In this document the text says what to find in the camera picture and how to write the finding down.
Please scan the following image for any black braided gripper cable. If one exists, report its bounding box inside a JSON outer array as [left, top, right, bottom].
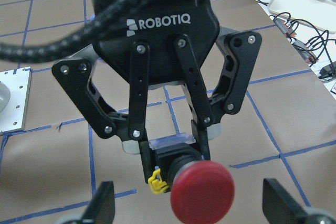
[[0, 0, 169, 65]]

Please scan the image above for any red emergency stop button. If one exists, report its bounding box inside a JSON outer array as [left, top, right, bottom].
[[147, 133, 235, 223]]

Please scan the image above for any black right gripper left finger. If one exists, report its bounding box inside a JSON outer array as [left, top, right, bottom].
[[78, 181, 115, 224]]

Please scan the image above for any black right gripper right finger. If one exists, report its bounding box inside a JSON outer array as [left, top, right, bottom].
[[262, 178, 311, 223]]

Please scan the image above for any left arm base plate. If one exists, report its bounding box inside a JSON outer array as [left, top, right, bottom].
[[1, 67, 32, 135]]

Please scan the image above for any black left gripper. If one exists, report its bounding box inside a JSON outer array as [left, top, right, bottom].
[[93, 0, 262, 160]]

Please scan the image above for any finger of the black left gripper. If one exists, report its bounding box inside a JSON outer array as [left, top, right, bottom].
[[52, 41, 155, 179]]

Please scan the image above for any beige plastic tray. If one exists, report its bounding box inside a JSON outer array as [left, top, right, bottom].
[[268, 0, 335, 34]]

